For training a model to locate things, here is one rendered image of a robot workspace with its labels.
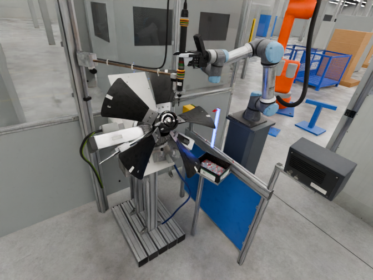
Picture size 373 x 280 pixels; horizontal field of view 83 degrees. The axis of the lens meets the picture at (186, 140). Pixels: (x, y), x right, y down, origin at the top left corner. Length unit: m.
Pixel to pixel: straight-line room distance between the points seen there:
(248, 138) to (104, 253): 1.52
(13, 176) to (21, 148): 0.24
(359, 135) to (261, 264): 1.54
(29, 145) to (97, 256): 1.02
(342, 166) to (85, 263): 1.87
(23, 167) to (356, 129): 2.95
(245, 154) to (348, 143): 1.20
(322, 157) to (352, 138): 1.54
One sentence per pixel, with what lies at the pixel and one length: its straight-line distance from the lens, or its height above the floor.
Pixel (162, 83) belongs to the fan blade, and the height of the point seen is 1.36.
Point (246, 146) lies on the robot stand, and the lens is 1.84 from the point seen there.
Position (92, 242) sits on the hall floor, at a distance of 2.17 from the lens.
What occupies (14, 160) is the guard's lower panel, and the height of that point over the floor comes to 0.74.
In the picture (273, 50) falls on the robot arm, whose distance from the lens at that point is 1.49.
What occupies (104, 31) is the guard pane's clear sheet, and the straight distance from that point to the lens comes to 1.76.
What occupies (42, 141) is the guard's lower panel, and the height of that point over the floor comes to 0.84.
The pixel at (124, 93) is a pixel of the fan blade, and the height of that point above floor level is 1.36.
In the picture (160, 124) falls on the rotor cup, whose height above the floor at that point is 1.21.
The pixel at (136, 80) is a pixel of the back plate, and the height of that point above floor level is 1.32.
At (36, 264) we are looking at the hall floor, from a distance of 2.22.
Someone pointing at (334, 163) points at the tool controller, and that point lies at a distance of 1.15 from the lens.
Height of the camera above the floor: 1.77
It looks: 32 degrees down
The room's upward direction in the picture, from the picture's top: 6 degrees clockwise
